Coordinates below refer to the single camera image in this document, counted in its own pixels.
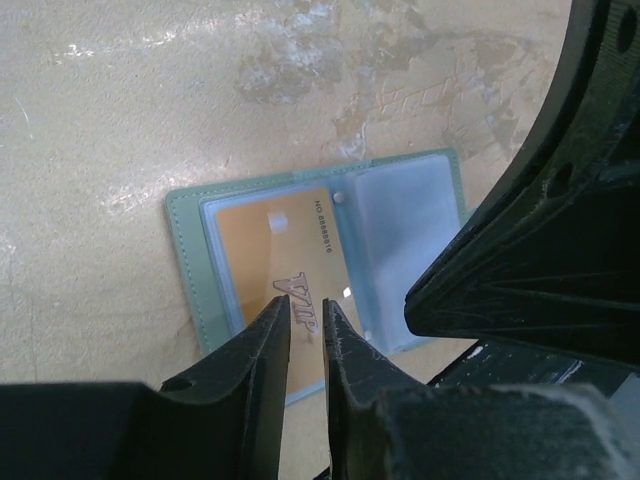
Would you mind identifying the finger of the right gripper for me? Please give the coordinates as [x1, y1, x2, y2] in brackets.
[404, 1, 639, 369]

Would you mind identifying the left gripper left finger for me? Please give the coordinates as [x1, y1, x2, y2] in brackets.
[1, 296, 291, 479]

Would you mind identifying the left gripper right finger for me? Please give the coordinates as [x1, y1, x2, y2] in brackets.
[323, 300, 639, 479]

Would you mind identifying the sage green card holder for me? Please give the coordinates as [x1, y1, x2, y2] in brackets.
[165, 148, 469, 402]

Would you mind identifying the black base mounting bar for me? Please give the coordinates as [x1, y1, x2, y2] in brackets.
[428, 341, 637, 398]

